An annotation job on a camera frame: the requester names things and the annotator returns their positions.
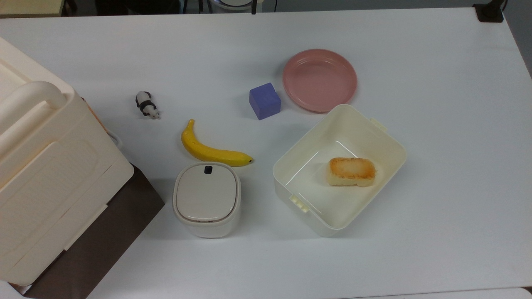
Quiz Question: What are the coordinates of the orange tape strip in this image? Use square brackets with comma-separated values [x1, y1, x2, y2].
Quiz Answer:
[81, 98, 109, 132]

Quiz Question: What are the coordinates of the toasted bread piece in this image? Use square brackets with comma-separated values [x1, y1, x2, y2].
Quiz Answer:
[326, 157, 377, 187]

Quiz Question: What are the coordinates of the dark brown wooden drawer box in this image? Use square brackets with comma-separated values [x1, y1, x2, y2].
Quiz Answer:
[8, 163, 165, 299]

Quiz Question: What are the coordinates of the black table clamp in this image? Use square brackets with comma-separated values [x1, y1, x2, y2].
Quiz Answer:
[473, 0, 506, 23]

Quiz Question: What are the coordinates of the white drawer handle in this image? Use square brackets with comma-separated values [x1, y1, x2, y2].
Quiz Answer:
[106, 130, 124, 150]

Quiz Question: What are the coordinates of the purple cube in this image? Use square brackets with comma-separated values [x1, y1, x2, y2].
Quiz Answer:
[249, 82, 282, 120]

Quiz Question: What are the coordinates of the small beige lidded trash can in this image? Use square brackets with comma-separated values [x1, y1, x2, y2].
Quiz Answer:
[172, 162, 242, 239]

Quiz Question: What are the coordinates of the light wooden desk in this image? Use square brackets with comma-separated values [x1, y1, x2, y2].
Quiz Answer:
[0, 0, 66, 18]

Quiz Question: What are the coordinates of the cream storage box with handles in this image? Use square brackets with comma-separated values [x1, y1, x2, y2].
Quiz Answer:
[0, 37, 135, 287]

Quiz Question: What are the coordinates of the yellow banana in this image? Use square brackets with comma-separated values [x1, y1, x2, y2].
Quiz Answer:
[181, 119, 254, 167]

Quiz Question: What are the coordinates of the pink plate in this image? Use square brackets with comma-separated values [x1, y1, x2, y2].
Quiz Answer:
[283, 49, 358, 113]

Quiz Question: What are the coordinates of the small panda toy figure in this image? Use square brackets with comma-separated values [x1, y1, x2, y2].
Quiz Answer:
[135, 91, 160, 120]

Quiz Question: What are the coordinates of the cream open plastic container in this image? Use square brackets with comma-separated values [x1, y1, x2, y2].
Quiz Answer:
[272, 104, 407, 238]

